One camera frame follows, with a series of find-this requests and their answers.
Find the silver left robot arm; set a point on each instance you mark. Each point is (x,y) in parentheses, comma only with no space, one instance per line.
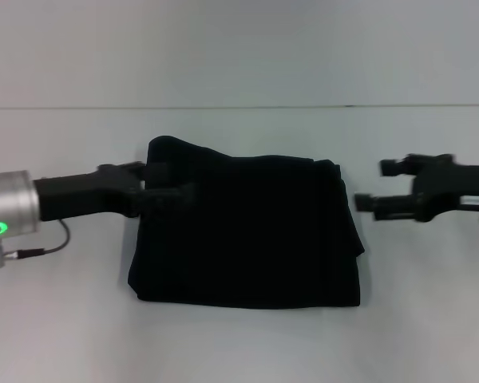
(10,207)

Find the black FREE print t-shirt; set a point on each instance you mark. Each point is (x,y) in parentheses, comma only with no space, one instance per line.
(247,227)

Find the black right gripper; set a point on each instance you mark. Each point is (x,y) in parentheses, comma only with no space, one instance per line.
(451,187)

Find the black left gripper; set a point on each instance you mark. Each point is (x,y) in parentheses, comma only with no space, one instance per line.
(88,195)

